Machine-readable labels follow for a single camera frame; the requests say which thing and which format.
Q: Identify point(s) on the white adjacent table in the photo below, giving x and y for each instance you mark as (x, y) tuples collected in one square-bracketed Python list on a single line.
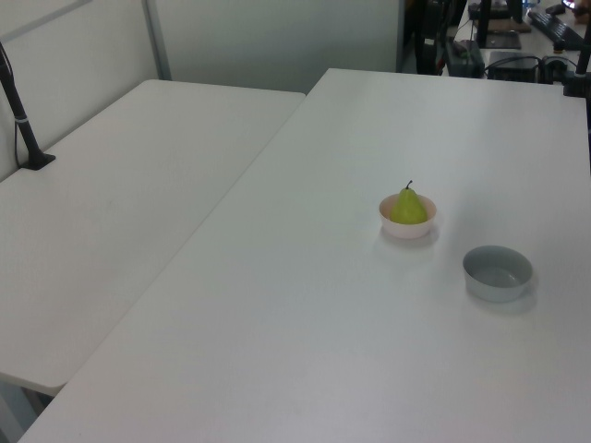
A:
[(138, 184)]

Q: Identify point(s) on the aluminium partition post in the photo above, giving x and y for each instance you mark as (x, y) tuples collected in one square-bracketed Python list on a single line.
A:
[(158, 39)]

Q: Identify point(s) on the black keyboard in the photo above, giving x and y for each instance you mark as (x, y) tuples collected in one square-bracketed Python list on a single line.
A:
[(556, 27)]

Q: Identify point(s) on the black monitor stand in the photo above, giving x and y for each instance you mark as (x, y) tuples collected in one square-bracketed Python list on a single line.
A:
[(501, 40)]

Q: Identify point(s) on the green pear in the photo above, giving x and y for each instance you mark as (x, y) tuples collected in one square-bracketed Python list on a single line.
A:
[(407, 210)]

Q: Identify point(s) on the pink bowl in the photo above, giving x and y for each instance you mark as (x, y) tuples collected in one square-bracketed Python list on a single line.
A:
[(406, 231)]

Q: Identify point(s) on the black camera pole with base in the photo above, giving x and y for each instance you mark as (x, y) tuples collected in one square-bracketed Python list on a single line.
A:
[(23, 129)]

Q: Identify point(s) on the black clamped camera pole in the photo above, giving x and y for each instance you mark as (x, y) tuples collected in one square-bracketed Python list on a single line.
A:
[(577, 80)]

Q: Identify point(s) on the gray bowl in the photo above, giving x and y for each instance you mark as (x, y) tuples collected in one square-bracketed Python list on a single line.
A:
[(496, 288)]

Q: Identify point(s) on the black electronics box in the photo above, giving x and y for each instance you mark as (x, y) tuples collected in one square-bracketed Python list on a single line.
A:
[(512, 65)]

